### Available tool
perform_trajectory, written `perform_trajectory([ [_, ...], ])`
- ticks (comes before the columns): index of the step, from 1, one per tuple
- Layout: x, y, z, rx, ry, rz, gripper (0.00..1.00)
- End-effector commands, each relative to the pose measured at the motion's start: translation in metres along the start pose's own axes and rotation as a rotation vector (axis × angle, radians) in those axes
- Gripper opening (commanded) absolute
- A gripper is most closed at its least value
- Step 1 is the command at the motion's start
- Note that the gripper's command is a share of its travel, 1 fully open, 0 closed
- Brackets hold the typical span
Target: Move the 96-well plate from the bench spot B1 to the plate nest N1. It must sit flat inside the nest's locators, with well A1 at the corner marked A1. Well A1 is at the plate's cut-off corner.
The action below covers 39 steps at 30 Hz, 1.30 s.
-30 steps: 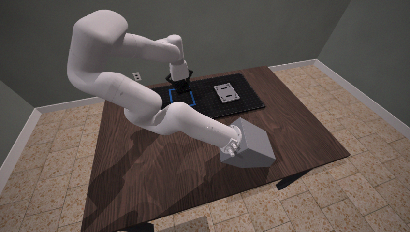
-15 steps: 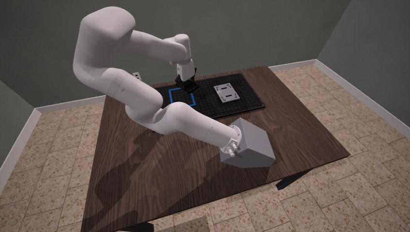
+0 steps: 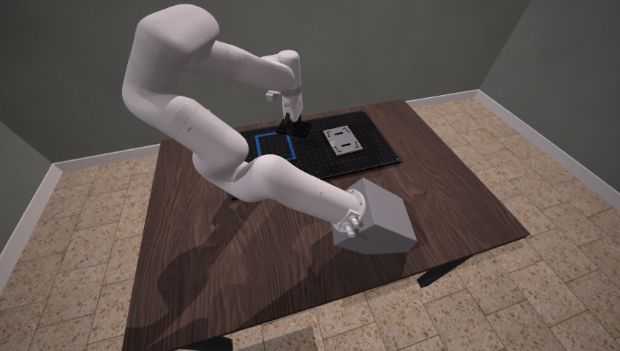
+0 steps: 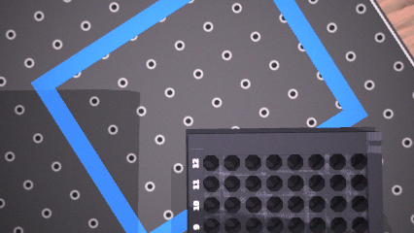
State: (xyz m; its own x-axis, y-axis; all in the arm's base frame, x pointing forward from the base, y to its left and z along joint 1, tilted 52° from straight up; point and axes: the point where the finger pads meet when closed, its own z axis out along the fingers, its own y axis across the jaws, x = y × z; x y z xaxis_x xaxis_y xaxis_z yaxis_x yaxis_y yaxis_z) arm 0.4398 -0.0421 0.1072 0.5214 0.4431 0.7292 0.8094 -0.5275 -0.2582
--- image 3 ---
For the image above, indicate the black perforated breadboard plate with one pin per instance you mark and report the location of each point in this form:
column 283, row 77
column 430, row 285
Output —
column 315, row 156

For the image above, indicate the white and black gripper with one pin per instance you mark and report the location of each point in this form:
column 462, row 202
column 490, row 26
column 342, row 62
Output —
column 292, row 108

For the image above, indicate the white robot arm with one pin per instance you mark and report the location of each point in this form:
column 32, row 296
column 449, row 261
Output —
column 163, row 45

